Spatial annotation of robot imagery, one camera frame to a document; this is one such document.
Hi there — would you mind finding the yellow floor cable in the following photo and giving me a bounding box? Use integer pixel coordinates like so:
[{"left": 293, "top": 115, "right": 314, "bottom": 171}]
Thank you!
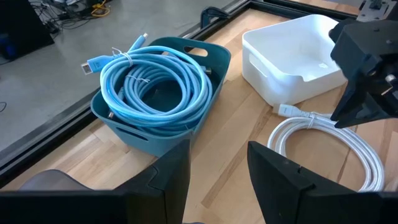
[{"left": 90, "top": 0, "right": 111, "bottom": 18}]

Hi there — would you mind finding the white HDMI cable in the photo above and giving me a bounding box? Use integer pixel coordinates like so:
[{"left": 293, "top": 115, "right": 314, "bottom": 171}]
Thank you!
[{"left": 267, "top": 103, "right": 386, "bottom": 193}]

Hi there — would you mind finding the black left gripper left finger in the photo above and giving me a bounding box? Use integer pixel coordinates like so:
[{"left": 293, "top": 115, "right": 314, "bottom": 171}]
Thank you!
[{"left": 113, "top": 139, "right": 192, "bottom": 224}]

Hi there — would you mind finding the black frame bracket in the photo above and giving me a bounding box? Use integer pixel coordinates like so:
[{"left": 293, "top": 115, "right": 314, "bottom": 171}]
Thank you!
[{"left": 200, "top": 6, "right": 232, "bottom": 30}]

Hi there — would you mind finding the light blue HDMI cable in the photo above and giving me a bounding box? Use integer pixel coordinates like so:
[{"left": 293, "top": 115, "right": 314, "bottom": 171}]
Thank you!
[
  {"left": 81, "top": 32, "right": 214, "bottom": 129},
  {"left": 106, "top": 63, "right": 214, "bottom": 136}
]

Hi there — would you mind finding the black equipment case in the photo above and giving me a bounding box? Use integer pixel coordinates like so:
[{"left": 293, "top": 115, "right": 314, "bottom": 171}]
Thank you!
[{"left": 0, "top": 0, "right": 55, "bottom": 60}]

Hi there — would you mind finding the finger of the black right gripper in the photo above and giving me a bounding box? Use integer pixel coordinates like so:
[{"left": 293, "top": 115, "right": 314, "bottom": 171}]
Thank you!
[{"left": 330, "top": 93, "right": 398, "bottom": 129}]

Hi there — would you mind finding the white plastic bin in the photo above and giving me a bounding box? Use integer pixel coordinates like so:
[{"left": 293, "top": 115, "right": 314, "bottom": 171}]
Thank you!
[{"left": 241, "top": 13, "right": 348, "bottom": 108}]

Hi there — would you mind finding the teal plastic bin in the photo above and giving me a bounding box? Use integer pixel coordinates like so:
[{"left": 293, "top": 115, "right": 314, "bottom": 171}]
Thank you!
[{"left": 90, "top": 36, "right": 232, "bottom": 158}]

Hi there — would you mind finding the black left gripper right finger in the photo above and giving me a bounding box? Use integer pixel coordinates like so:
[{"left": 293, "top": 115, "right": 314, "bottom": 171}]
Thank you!
[{"left": 248, "top": 142, "right": 361, "bottom": 224}]

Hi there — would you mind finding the black aluminium table frame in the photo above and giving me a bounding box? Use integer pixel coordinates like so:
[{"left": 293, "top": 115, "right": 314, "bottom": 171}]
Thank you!
[{"left": 0, "top": 0, "right": 360, "bottom": 188}]

